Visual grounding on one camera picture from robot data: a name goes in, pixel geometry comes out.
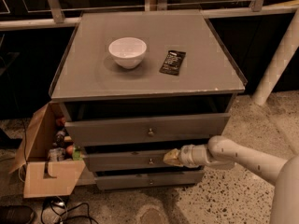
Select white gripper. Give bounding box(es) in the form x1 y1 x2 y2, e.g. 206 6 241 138
163 145 198 168

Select grey drawer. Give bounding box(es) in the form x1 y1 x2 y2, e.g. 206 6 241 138
66 94 235 147
83 139 207 172
94 167 204 190

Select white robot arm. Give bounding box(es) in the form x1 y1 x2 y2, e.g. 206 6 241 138
164 135 299 224

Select grey bottom drawer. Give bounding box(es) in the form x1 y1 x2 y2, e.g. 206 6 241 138
94 167 204 190

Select grey top drawer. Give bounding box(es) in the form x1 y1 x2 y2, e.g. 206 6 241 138
66 94 235 147

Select grey drawer cabinet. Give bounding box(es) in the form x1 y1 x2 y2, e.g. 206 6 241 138
49 10 249 173

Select black snack packet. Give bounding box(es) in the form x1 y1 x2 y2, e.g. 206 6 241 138
160 50 186 76

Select green packet in box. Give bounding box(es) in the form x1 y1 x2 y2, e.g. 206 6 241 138
72 146 83 161

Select red fruit in box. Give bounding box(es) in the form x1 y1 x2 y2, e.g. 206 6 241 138
65 145 74 155

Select clear jar in box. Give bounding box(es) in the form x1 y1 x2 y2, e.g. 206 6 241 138
48 147 65 161

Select white ceramic bowl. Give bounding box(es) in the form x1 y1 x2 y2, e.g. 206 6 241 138
108 37 147 69

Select cardboard box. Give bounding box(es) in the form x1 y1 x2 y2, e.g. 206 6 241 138
9 103 85 198

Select black object on floor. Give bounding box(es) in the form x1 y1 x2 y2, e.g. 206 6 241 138
0 205 36 224

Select black cables on floor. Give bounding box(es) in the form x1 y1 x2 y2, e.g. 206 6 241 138
40 196 99 224

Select metal railing frame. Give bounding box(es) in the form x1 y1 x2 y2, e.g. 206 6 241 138
0 0 299 31

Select white slanted post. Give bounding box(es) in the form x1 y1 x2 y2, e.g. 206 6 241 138
252 9 299 105

